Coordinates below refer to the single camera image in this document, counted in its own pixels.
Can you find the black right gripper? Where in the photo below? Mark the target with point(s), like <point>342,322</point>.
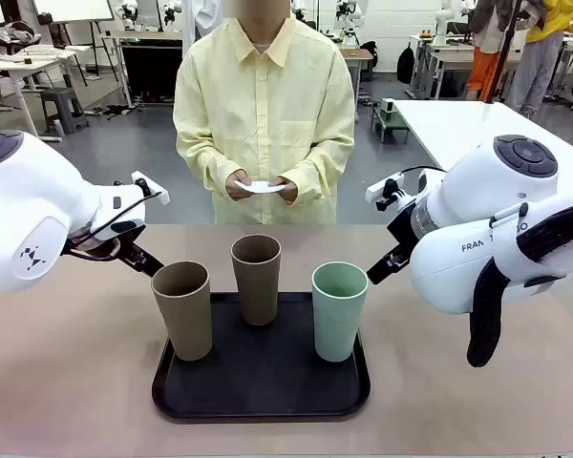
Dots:
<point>403,229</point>

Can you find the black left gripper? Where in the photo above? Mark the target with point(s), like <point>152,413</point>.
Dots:
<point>126,245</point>

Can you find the brown tall cup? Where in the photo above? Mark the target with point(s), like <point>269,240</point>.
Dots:
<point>258,296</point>
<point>186,324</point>

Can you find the pale green tall cup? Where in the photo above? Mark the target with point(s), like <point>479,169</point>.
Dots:
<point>336,324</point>

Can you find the white paper coaster stack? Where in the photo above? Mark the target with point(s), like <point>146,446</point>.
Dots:
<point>262,187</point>

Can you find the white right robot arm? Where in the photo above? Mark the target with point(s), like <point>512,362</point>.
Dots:
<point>482,200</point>

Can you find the person's left forearm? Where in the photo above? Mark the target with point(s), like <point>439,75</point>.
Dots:
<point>320,172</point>

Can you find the person's right forearm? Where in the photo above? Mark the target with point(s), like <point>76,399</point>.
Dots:
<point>205,167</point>

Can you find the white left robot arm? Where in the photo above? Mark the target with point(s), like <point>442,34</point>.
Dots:
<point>28,200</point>

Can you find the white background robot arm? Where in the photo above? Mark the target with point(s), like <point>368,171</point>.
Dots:
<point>441,24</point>

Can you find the person's right hand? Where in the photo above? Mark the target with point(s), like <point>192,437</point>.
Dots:
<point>236,188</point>

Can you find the person's left hand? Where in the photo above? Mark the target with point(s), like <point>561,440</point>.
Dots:
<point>290,191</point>

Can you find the small green bench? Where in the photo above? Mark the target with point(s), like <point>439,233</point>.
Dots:
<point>391,124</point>

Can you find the small white device box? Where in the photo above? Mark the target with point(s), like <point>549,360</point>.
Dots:
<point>388,109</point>

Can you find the black plastic tray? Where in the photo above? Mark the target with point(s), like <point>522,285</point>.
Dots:
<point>267,377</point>

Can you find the grey plastic stool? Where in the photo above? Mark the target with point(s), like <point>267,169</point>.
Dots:
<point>64,107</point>

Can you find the person in yellow shirt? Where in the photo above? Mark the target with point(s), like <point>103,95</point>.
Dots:
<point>262,119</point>

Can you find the black cabinet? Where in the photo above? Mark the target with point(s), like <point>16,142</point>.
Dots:
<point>148,71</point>

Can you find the black backpack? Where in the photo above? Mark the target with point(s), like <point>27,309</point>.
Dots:
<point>406,64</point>

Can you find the wooden side table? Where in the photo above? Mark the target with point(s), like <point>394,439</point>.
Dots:
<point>360,59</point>

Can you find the person in orange trousers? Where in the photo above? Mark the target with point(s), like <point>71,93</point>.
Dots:
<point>487,71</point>

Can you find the white office desk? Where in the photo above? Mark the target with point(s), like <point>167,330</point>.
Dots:
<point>24,59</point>

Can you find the black metal pole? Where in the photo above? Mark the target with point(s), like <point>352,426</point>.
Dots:
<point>503,43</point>

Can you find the person in yellow jacket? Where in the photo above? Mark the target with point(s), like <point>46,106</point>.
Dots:
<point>535,57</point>

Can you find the whiteboard on easel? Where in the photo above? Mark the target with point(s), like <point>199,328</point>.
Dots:
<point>71,9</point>

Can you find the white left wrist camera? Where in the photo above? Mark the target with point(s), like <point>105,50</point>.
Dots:
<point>150,188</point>

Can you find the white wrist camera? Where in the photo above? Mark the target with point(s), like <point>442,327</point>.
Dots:
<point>384,188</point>
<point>150,188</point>

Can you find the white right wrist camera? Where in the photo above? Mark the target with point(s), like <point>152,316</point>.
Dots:
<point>384,188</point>

